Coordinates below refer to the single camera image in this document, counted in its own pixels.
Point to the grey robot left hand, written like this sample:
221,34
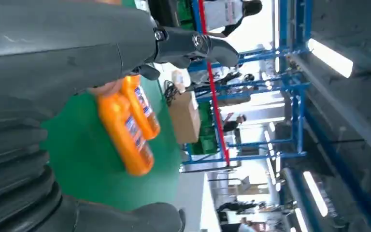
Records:
60,48

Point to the orange plastic bottle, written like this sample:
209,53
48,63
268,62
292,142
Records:
150,128
115,128

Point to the green table mat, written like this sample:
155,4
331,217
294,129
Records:
76,166

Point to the clear plastic bag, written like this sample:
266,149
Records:
178,80

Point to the green plastic crate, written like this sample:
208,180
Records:
184,14
208,141

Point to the brown cardboard box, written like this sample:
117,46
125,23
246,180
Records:
184,121

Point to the red pole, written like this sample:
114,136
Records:
216,105

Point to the grey side table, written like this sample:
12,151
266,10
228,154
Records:
192,205

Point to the ceiling light strip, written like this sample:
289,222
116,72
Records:
315,193
329,57
300,221

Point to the blue metal rack frame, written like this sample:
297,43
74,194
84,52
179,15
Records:
297,128

